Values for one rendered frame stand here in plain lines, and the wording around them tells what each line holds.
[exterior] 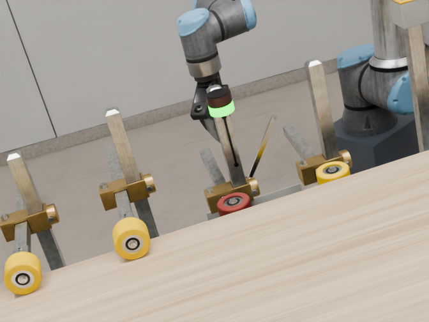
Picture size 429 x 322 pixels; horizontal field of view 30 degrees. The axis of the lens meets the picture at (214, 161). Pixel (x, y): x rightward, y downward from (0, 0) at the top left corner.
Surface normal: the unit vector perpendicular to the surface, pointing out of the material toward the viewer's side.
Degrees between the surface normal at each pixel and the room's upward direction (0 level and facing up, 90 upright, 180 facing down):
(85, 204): 0
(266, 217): 0
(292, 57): 90
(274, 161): 0
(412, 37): 90
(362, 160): 90
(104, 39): 90
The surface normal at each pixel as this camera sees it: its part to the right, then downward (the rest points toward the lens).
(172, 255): -0.23, -0.86
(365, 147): -0.76, 0.45
